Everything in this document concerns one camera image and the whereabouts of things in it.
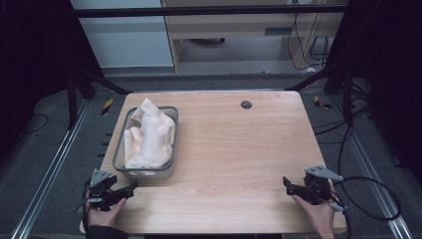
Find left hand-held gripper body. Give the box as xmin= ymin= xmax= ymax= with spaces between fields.
xmin=87 ymin=168 xmax=118 ymax=211

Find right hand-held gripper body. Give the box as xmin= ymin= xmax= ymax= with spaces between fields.
xmin=303 ymin=164 xmax=344 ymax=205

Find grey plastic bin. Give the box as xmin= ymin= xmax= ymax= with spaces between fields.
xmin=111 ymin=105 xmax=180 ymax=181

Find white towel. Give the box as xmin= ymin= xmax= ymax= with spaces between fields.
xmin=122 ymin=98 xmax=176 ymax=169

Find person's left hand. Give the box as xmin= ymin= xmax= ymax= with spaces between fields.
xmin=86 ymin=194 xmax=128 ymax=229

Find person's right hand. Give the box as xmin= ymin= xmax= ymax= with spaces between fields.
xmin=292 ymin=180 xmax=336 ymax=239

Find yellow black tape strip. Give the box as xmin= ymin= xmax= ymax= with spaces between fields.
xmin=313 ymin=95 xmax=333 ymax=111
xmin=101 ymin=98 xmax=114 ymax=117

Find black metal stand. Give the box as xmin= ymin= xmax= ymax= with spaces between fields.
xmin=65 ymin=62 xmax=134 ymax=131
xmin=284 ymin=62 xmax=356 ymax=127

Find black curtain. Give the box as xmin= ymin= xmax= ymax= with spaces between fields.
xmin=325 ymin=0 xmax=422 ymax=185
xmin=0 ymin=0 xmax=105 ymax=162

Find white cabinet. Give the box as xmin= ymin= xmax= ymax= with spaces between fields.
xmin=70 ymin=0 xmax=175 ymax=70

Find light wooden desk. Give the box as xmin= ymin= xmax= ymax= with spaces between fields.
xmin=160 ymin=0 xmax=350 ymax=73

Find grey cable plug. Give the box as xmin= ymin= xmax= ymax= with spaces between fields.
xmin=329 ymin=201 xmax=350 ymax=214

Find aluminium floor rail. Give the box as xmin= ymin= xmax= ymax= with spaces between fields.
xmin=330 ymin=95 xmax=414 ymax=239
xmin=9 ymin=99 xmax=93 ymax=239

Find black floor cables bundle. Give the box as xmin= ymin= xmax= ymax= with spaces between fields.
xmin=313 ymin=79 xmax=377 ymax=177

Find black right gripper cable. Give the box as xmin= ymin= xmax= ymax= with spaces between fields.
xmin=327 ymin=175 xmax=403 ymax=239

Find black floor cable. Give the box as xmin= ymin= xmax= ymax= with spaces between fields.
xmin=19 ymin=113 xmax=51 ymax=136

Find black cables under desk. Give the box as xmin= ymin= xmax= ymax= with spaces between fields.
xmin=286 ymin=12 xmax=330 ymax=72

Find black horizontal frame bar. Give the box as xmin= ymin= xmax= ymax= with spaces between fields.
xmin=73 ymin=4 xmax=350 ymax=19

